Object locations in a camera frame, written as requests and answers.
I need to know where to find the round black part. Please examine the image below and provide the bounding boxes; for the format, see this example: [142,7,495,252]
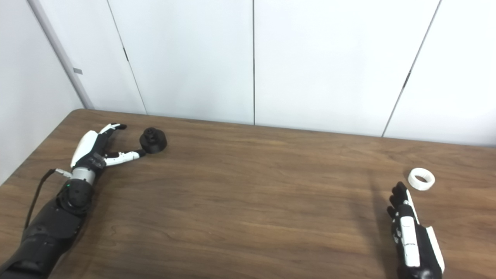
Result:
[139,127,168,153]

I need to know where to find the white plastic ring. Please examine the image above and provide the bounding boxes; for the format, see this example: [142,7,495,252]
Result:
[408,167,436,191]

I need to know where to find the grey wall corner post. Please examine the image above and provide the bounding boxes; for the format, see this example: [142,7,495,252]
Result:
[27,0,95,110]

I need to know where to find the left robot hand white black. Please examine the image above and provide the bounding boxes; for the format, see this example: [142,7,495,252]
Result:
[70,123,147,173]

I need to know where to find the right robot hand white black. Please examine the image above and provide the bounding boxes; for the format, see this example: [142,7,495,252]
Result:
[387,181,445,279]

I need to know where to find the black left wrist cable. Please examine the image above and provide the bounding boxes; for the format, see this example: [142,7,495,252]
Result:
[24,168,72,229]

